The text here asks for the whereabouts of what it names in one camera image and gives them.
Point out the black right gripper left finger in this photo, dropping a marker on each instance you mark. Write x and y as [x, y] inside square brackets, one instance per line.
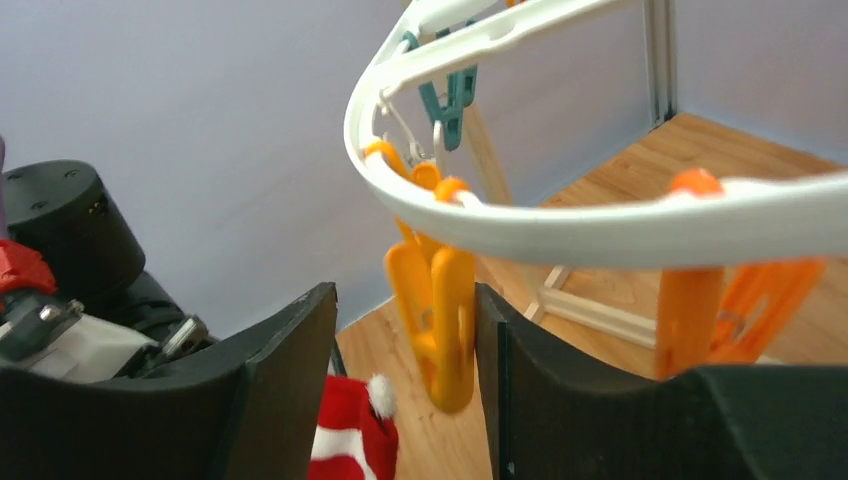
[246, 407]

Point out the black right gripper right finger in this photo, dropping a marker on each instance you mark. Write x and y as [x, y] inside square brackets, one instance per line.
[553, 411]

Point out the orange clothes peg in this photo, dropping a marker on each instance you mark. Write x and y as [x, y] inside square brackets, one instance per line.
[705, 317]
[434, 288]

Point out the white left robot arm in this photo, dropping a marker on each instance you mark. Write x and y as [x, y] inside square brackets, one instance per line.
[63, 236]

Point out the teal clothes peg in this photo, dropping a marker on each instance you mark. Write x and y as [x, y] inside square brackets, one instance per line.
[448, 109]

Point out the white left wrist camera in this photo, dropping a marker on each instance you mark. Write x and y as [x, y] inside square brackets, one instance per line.
[59, 340]

